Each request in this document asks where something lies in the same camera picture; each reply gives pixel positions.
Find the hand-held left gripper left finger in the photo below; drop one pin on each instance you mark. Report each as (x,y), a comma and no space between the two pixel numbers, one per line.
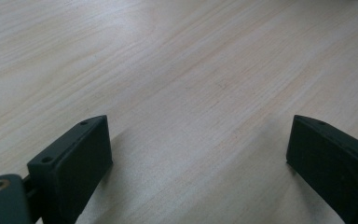
(74,165)

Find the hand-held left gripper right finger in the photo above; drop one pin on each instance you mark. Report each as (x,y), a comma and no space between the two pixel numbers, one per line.
(332,161)

